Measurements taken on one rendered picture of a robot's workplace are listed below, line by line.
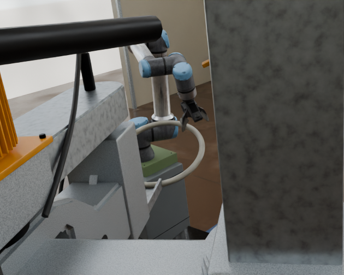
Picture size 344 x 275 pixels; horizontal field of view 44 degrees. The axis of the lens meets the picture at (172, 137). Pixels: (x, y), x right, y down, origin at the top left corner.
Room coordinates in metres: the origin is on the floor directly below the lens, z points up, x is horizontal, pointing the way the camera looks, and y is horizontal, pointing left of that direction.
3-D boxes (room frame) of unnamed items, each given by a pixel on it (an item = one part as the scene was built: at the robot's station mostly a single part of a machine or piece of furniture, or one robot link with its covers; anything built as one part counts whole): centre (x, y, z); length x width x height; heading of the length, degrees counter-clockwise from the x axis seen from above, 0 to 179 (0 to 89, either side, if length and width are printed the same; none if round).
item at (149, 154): (2.76, 0.23, 0.98); 0.19 x 0.19 x 0.10
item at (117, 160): (1.41, 0.28, 1.34); 0.36 x 0.22 x 0.45; 164
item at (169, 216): (2.77, 0.23, 0.43); 0.50 x 0.50 x 0.85; 41
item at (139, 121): (2.76, 0.21, 1.11); 0.17 x 0.15 x 0.18; 100
